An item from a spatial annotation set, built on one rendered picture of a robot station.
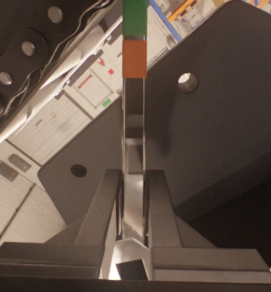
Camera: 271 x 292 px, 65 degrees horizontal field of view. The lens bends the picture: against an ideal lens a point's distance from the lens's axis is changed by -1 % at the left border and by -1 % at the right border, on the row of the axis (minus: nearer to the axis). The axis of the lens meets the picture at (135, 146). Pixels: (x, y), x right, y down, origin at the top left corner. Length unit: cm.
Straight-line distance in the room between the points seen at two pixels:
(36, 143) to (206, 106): 1166
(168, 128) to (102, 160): 7
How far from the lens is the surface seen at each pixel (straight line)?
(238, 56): 18
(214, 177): 24
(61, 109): 1042
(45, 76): 17
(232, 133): 21
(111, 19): 110
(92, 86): 968
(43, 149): 1182
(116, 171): 15
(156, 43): 923
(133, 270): 31
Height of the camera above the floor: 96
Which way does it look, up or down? 21 degrees up
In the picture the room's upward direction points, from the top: 134 degrees clockwise
